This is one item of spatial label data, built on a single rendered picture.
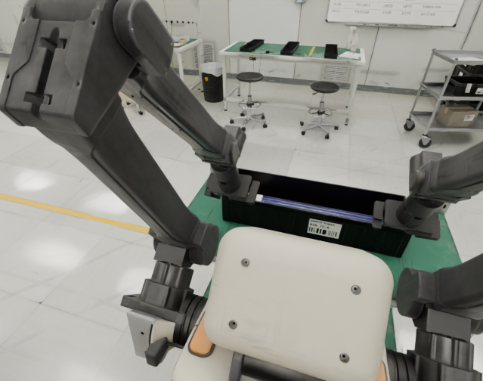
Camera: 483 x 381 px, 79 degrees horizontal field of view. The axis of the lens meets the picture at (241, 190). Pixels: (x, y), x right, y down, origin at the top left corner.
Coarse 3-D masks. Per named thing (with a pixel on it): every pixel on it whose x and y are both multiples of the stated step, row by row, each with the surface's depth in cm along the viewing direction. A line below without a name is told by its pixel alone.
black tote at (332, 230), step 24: (264, 192) 111; (288, 192) 107; (312, 192) 104; (336, 192) 101; (360, 192) 98; (384, 192) 96; (240, 216) 98; (264, 216) 95; (288, 216) 92; (312, 216) 89; (336, 216) 87; (336, 240) 92; (360, 240) 89; (384, 240) 86; (408, 240) 84
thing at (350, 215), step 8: (264, 200) 103; (272, 200) 103; (280, 200) 103; (288, 200) 103; (304, 208) 100; (312, 208) 100; (320, 208) 100; (328, 208) 100; (344, 216) 97; (352, 216) 97; (360, 216) 97; (368, 216) 97
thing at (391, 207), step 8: (392, 200) 68; (392, 208) 68; (400, 208) 64; (384, 216) 67; (392, 216) 67; (400, 216) 65; (408, 216) 62; (432, 216) 65; (384, 224) 67; (392, 224) 66; (400, 224) 66; (408, 224) 64; (416, 224) 63; (424, 224) 65; (432, 224) 65; (424, 232) 64; (432, 232) 64
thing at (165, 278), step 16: (160, 272) 49; (176, 272) 49; (192, 272) 51; (144, 288) 49; (160, 288) 48; (176, 288) 48; (128, 304) 48; (144, 304) 47; (160, 304) 47; (176, 304) 48; (176, 320) 45
